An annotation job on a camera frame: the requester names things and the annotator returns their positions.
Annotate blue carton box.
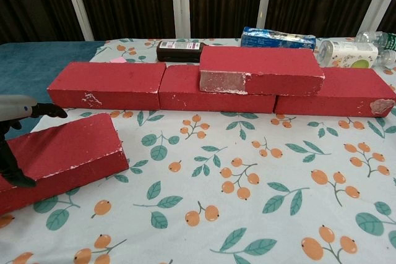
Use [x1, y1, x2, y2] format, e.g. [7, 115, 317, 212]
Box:
[240, 26, 317, 52]

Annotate brown medicine bottle white cap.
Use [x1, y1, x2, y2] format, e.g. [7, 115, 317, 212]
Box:
[156, 40, 205, 63]

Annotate clear bottle with white label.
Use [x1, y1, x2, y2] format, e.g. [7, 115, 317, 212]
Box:
[317, 38, 379, 69]

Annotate red rectangular block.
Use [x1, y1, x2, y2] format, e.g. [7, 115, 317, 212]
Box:
[46, 61, 168, 111]
[158, 64, 278, 113]

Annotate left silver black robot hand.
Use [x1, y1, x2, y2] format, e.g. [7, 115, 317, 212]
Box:
[0, 95, 68, 188]

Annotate clear bottle with green label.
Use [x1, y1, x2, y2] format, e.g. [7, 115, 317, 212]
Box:
[355, 30, 396, 67]

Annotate red block with scuffed edges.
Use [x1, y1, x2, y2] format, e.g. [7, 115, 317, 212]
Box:
[0, 113, 130, 215]

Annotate floral printed tablecloth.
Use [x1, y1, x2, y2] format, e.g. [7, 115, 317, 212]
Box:
[0, 37, 396, 264]

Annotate red block with chipped corner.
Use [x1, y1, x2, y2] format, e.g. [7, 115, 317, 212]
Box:
[273, 67, 396, 119]

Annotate dark pleated curtain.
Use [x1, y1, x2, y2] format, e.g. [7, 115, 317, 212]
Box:
[0, 0, 396, 44]

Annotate blue felt table cover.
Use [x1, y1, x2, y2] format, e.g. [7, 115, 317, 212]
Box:
[0, 40, 106, 143]

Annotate red block with worn end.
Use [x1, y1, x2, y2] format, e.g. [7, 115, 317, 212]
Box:
[199, 46, 325, 96]

